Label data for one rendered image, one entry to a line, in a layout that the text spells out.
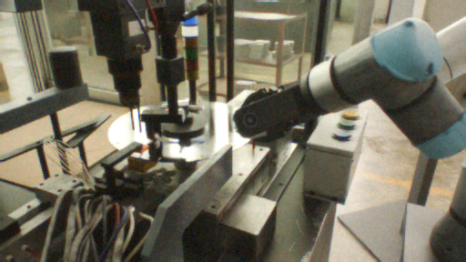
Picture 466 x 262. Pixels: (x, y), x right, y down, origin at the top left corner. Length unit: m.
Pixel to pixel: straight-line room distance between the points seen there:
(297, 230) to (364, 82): 0.46
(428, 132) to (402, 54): 0.12
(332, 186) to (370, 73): 0.50
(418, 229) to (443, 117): 0.46
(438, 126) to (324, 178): 0.45
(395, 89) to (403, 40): 0.06
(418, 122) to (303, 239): 0.41
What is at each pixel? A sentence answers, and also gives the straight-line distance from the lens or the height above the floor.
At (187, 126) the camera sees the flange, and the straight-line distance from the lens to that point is 0.80.
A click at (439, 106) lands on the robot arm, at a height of 1.13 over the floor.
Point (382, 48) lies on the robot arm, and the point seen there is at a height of 1.20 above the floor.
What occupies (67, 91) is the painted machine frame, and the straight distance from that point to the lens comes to 0.84.
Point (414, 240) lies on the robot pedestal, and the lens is 0.90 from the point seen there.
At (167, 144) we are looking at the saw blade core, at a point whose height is 0.95.
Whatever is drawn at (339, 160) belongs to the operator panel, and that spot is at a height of 0.87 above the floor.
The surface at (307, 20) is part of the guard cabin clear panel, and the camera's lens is 1.14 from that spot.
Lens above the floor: 1.29
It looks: 25 degrees down
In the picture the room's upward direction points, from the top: straight up
